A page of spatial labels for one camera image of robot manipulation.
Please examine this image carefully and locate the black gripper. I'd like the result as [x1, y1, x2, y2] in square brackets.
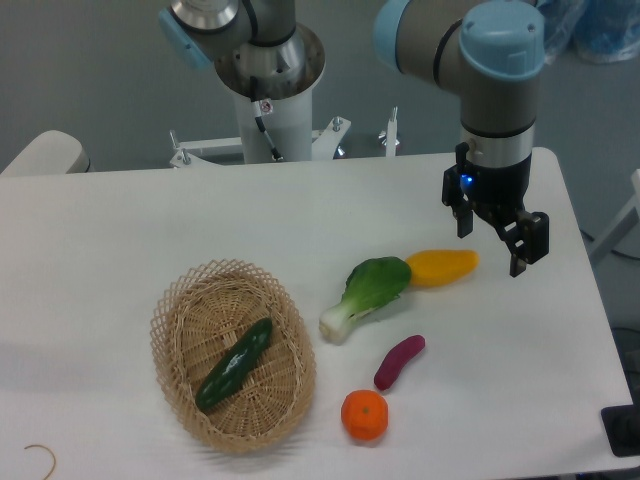
[442, 142, 550, 277]

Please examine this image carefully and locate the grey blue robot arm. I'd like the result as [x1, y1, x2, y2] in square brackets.
[158, 1, 549, 276]

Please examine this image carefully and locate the oval woven wicker basket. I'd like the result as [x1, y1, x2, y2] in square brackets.
[150, 259, 315, 453]

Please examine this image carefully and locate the dark green cucumber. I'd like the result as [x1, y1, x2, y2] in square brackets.
[195, 317, 273, 413]

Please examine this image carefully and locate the green bok choy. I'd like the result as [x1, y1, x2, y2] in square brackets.
[319, 256, 412, 345]

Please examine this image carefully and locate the purple sweet potato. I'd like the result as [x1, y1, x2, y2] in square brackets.
[374, 335, 426, 391]

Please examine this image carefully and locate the blue plastic bag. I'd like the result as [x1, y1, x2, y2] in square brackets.
[536, 0, 639, 64]

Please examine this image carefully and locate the orange tangerine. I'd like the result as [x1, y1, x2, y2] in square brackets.
[341, 390, 389, 441]

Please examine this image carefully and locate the black device at table edge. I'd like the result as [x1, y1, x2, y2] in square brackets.
[601, 405, 639, 457]

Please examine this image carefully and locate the white chair armrest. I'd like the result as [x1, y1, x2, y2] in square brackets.
[1, 130, 92, 178]

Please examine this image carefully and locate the tan rubber band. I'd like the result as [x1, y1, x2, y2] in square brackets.
[23, 444, 58, 480]

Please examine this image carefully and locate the white frame leg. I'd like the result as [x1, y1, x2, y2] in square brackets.
[588, 170, 639, 264]

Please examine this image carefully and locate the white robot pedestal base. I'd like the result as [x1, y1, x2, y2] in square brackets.
[168, 24, 401, 170]

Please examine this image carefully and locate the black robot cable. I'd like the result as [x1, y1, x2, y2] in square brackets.
[248, 75, 285, 163]

